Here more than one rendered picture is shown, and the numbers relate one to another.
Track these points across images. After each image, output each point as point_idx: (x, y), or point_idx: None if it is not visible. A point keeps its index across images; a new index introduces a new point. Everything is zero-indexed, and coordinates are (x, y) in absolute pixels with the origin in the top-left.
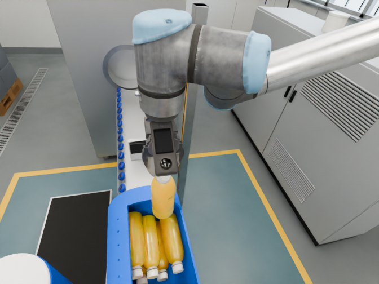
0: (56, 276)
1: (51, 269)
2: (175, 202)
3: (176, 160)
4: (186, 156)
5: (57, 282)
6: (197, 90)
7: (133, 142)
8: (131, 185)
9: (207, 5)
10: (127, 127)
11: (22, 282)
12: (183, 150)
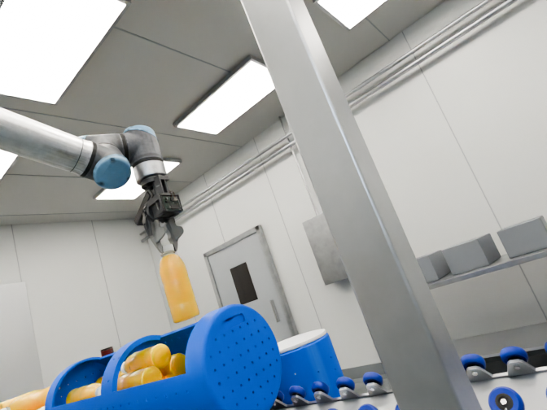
0: (286, 366)
1: (289, 355)
2: (188, 342)
3: (136, 215)
4: None
5: (283, 371)
6: (318, 200)
7: None
8: (353, 406)
9: None
10: None
11: (291, 343)
12: (142, 220)
